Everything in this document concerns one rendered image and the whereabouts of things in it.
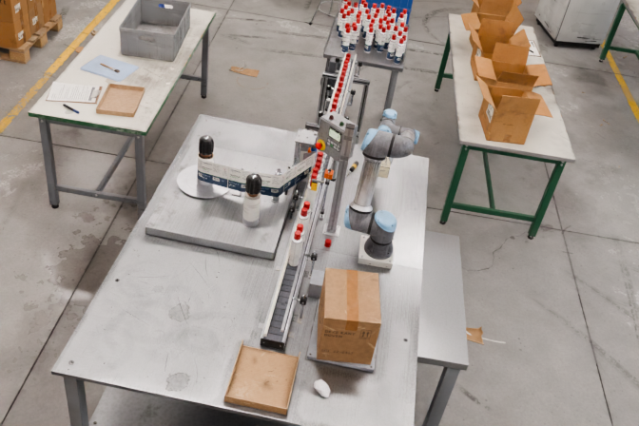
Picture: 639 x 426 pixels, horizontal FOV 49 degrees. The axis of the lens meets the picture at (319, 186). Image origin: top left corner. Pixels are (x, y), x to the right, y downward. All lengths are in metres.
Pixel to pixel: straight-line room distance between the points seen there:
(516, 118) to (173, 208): 2.40
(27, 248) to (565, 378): 3.48
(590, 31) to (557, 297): 4.38
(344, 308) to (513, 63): 3.06
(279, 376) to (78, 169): 2.95
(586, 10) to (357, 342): 6.26
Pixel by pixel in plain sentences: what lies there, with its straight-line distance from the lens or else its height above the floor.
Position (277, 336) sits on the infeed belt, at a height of 0.88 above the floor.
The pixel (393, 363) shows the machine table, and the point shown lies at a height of 0.83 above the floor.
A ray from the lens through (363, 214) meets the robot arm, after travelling 3.50.
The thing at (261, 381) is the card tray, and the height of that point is 0.83.
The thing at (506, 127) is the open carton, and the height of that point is 0.90.
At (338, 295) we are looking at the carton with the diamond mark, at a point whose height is 1.12.
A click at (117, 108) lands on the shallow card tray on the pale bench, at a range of 4.73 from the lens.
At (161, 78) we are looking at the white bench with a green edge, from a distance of 5.07.
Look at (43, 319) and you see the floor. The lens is 4.48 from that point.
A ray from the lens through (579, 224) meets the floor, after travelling 5.87.
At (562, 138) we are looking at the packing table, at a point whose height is 0.78.
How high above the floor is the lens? 3.29
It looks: 37 degrees down
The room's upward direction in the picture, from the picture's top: 9 degrees clockwise
